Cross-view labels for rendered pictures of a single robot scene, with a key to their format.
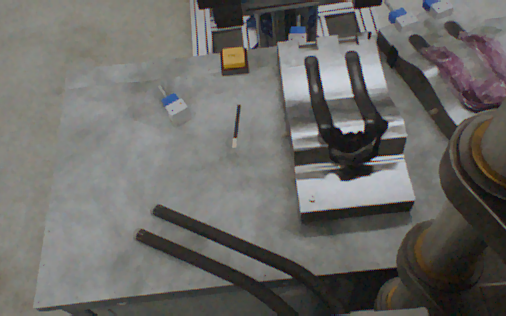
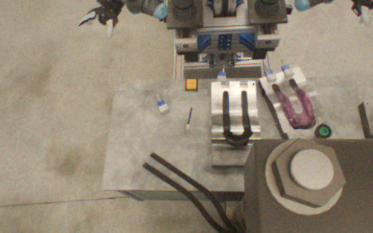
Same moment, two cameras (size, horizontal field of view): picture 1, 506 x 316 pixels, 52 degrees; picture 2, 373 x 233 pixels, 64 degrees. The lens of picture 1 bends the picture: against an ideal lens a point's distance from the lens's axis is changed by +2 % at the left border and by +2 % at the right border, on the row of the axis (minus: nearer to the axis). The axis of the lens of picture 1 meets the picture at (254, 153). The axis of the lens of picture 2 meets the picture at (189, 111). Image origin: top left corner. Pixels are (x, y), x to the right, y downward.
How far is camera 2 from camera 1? 56 cm
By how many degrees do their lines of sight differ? 9
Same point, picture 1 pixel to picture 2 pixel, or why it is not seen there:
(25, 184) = (90, 113)
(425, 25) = (280, 79)
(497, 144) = not seen: hidden behind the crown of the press
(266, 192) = (199, 151)
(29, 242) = (92, 142)
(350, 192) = (234, 158)
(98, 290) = (126, 185)
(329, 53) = (234, 90)
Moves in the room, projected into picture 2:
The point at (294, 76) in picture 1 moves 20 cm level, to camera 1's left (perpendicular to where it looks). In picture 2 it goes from (216, 100) to (183, 101)
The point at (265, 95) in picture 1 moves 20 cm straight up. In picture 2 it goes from (204, 104) to (202, 89)
